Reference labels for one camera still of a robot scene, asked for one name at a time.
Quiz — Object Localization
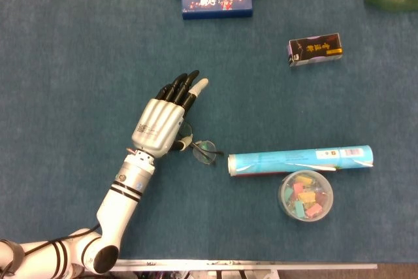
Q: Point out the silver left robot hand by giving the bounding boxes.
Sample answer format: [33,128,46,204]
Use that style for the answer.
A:
[126,69,210,159]

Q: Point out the thin-framed eyeglasses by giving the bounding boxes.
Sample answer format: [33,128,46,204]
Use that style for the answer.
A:
[178,121,225,166]

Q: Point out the blue felt table cloth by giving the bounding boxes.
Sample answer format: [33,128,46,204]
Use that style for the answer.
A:
[0,0,418,260]

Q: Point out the blue printed long box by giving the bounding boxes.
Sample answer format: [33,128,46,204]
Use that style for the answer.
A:
[181,0,254,20]

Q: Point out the light blue wrap roll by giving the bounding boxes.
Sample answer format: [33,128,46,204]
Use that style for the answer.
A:
[227,144,374,178]

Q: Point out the black small carton box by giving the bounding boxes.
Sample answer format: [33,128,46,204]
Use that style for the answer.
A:
[287,32,344,68]

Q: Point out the clear round plastic tub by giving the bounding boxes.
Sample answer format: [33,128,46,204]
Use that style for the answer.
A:
[278,170,334,222]

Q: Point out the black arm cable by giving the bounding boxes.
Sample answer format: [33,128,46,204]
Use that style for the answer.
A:
[24,223,101,255]

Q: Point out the aluminium table edge rail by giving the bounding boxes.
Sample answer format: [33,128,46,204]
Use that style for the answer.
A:
[112,258,378,272]

